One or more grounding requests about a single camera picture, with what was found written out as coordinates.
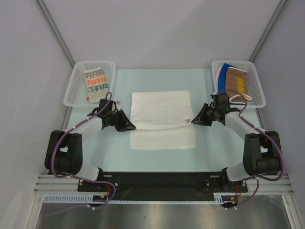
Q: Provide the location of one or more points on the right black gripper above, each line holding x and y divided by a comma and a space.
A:
209, 114

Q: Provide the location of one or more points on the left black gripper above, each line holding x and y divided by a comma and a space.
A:
125, 125

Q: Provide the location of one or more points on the white towel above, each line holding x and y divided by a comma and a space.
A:
162, 120

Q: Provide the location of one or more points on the rabbit print towel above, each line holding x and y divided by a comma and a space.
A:
96, 84

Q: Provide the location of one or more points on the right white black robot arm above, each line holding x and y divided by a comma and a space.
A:
262, 155

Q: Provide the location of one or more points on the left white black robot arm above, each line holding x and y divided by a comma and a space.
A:
64, 156

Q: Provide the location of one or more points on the blue towel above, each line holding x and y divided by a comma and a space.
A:
222, 77

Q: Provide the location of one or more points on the brown towel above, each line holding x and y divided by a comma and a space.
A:
236, 86

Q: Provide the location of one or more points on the pink towel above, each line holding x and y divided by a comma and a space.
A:
217, 74

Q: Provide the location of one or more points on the left white plastic basket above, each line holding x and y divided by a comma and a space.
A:
76, 93

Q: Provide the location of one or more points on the white plastic basket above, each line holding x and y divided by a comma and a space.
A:
254, 85
76, 93

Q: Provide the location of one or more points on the right white plastic basket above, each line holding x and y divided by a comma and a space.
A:
254, 85

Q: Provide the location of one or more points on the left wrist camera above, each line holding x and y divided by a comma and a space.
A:
115, 105

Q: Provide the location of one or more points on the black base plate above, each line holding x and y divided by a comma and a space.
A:
170, 186

